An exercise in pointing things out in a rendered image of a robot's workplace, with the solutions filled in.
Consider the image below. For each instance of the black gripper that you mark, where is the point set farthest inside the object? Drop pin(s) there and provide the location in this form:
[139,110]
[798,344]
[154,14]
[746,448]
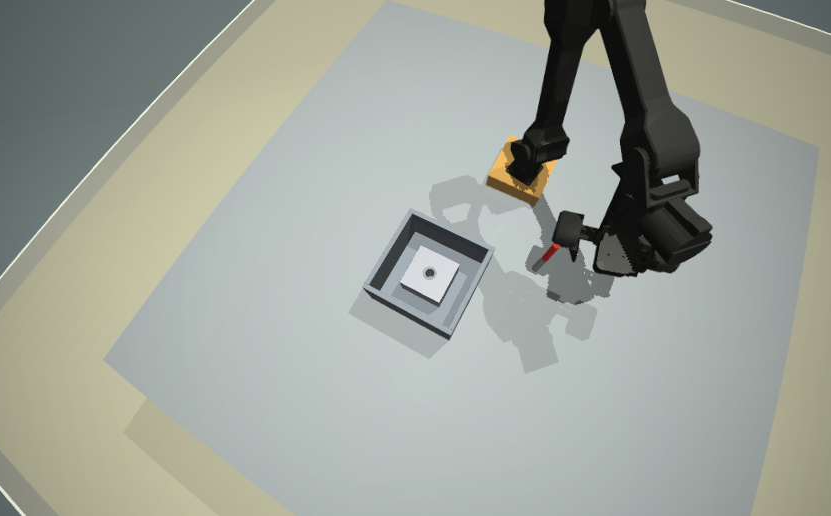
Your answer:
[569,230]

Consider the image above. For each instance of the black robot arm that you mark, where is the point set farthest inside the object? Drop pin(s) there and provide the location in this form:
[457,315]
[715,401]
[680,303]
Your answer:
[657,140]

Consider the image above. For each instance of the white square plate with hole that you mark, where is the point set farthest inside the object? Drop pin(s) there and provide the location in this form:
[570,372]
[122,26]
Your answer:
[429,263]

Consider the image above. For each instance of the red peg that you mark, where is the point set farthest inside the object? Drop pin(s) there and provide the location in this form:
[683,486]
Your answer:
[553,248]

